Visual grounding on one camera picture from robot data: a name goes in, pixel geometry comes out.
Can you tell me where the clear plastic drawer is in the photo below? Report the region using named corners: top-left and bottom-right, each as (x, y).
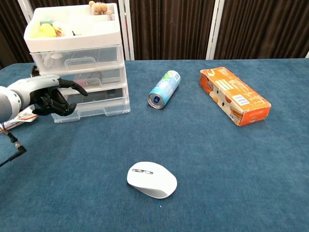
top-left (57, 69), bottom-right (123, 89)
top-left (30, 45), bottom-right (121, 72)
top-left (51, 95), bottom-right (131, 124)

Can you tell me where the white plastic drawer unit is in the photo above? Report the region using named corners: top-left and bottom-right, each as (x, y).
top-left (23, 2), bottom-right (131, 115)

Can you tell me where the brown plush toy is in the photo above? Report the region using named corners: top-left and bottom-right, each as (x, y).
top-left (88, 0), bottom-right (113, 16)

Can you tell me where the black cable with connector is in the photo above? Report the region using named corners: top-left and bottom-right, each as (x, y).
top-left (0, 122), bottom-right (28, 168)

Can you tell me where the yellow soft toy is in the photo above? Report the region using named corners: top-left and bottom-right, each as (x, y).
top-left (31, 23), bottom-right (57, 38)

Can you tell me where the blue table cloth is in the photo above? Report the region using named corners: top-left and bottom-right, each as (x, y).
top-left (0, 57), bottom-right (309, 232)

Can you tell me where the light blue drink can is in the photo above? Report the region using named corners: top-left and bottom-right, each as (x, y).
top-left (147, 70), bottom-right (181, 110)

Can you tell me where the grey round item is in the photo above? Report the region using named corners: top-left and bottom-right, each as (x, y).
top-left (87, 72), bottom-right (103, 86)

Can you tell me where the white snack bag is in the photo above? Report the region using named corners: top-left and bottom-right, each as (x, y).
top-left (0, 105), bottom-right (40, 130)

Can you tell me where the small orange-labelled bottle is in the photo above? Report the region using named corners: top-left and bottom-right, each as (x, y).
top-left (52, 21), bottom-right (66, 37)

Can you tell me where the orange cracker box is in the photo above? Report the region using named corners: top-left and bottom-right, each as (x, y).
top-left (199, 67), bottom-right (272, 127)

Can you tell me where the white bottle in drawer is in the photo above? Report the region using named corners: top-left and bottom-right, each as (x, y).
top-left (44, 53), bottom-right (63, 69)

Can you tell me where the white frame post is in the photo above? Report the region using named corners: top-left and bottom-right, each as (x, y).
top-left (118, 0), bottom-right (135, 61)
top-left (17, 0), bottom-right (34, 16)
top-left (205, 0), bottom-right (225, 60)

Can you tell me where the white computer mouse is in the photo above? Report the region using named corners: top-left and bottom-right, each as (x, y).
top-left (126, 161), bottom-right (178, 200)

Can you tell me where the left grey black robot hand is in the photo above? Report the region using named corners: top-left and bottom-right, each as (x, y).
top-left (9, 74), bottom-right (89, 117)

